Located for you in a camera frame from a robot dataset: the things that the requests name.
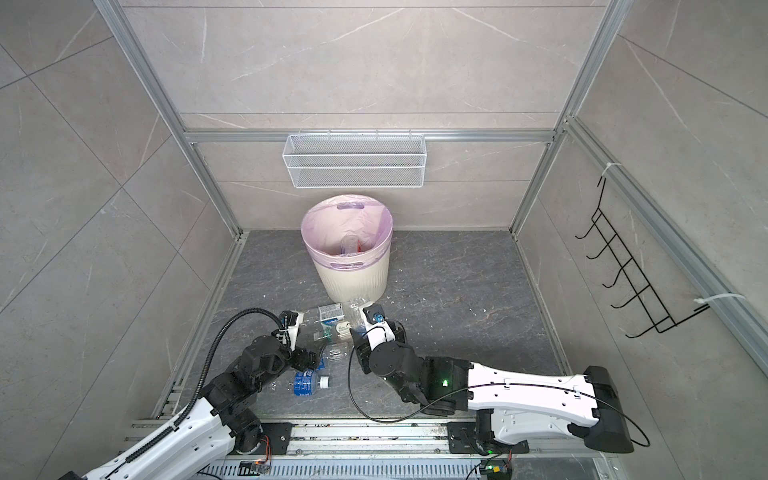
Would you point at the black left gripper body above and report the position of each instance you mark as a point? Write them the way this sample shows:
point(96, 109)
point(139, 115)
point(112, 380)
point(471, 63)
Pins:
point(300, 361)

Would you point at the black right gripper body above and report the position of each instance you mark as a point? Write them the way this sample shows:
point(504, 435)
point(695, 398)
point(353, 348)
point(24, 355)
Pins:
point(363, 350)

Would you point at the crushed bottle blue label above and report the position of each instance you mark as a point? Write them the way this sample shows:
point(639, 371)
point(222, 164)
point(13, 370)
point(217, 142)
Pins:
point(308, 382)

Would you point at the clear bottle white barcode label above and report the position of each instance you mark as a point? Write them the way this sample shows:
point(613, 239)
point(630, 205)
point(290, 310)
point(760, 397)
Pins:
point(325, 314)

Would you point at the clear bottle blue label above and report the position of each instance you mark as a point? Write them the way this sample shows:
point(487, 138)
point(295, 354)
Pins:
point(355, 316)

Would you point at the blue Fiji water bottle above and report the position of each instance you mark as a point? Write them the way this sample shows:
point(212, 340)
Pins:
point(350, 245)

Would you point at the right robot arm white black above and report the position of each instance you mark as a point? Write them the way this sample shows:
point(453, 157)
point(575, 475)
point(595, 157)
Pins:
point(510, 408)

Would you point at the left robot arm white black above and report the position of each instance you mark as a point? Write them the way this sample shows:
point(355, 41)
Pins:
point(218, 421)

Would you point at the cream ribbed waste bin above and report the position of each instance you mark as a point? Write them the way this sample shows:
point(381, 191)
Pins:
point(343, 286)

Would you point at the pink bin liner bag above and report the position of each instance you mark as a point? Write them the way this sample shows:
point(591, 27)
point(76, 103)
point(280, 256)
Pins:
point(324, 225)

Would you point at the aluminium rail base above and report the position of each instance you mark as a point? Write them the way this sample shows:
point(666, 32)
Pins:
point(417, 449)

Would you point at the white wire mesh basket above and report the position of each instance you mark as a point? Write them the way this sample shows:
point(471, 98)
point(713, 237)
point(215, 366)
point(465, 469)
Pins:
point(365, 160)

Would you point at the black wire hook rack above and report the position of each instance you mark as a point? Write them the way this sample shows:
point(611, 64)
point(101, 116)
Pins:
point(629, 271)

